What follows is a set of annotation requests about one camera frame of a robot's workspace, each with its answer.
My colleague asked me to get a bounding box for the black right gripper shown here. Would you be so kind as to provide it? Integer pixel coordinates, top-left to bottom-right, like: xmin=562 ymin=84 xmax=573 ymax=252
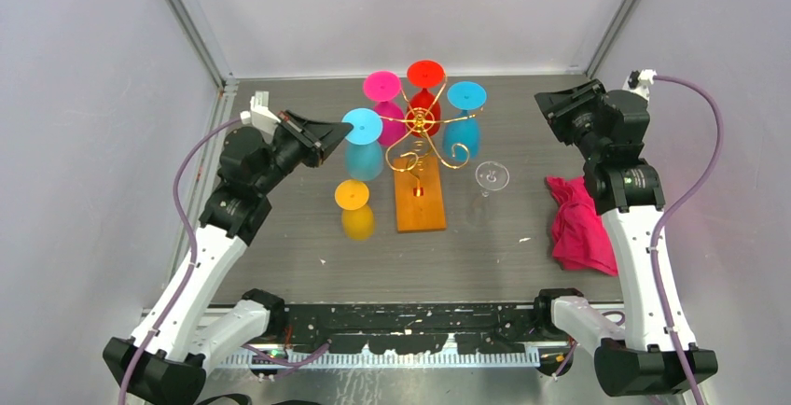
xmin=535 ymin=78 xmax=605 ymax=161

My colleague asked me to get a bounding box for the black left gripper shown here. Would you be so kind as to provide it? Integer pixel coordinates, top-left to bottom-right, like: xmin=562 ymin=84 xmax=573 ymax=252
xmin=254 ymin=110 xmax=353 ymax=195

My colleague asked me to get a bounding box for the blue wine glass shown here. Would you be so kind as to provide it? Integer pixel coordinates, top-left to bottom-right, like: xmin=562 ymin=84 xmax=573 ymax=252
xmin=342 ymin=107 xmax=383 ymax=182
xmin=442 ymin=81 xmax=487 ymax=163

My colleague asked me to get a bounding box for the yellow wine glass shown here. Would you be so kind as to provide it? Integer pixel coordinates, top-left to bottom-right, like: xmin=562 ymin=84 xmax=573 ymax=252
xmin=334 ymin=179 xmax=376 ymax=241

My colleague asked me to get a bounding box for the pink wine glass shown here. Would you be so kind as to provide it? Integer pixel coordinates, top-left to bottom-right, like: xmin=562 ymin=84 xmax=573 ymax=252
xmin=362 ymin=71 xmax=407 ymax=147

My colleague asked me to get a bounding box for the clear wine glass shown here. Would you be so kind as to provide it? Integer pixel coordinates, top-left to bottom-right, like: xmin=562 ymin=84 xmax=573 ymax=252
xmin=467 ymin=161 xmax=510 ymax=227

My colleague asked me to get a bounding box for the red wine glass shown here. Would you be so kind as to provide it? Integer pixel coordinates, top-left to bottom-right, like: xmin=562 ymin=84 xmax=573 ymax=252
xmin=406 ymin=60 xmax=446 ymax=136

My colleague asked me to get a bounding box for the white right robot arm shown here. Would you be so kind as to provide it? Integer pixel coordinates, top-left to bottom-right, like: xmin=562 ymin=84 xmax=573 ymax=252
xmin=532 ymin=69 xmax=718 ymax=402

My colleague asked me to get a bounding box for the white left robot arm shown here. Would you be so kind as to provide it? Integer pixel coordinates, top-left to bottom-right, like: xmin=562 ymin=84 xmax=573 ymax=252
xmin=103 ymin=108 xmax=353 ymax=404

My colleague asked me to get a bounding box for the crumpled pink cloth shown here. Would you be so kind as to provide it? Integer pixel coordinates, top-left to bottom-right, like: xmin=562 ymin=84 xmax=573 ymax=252
xmin=546 ymin=176 xmax=618 ymax=277

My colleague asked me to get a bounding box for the gold wire wine glass rack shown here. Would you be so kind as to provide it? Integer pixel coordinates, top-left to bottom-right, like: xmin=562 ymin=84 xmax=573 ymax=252
xmin=383 ymin=75 xmax=471 ymax=233

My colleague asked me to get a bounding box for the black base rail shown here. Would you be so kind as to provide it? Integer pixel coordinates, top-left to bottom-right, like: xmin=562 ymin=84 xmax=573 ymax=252
xmin=252 ymin=302 xmax=570 ymax=355

